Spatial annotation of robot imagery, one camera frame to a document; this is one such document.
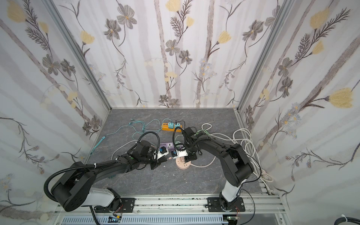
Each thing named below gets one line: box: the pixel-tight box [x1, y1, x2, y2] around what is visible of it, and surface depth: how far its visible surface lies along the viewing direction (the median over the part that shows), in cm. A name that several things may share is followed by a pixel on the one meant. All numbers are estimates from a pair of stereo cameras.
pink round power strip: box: [175, 157, 192, 170], surface depth 88 cm
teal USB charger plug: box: [167, 121, 174, 129], surface depth 103 cm
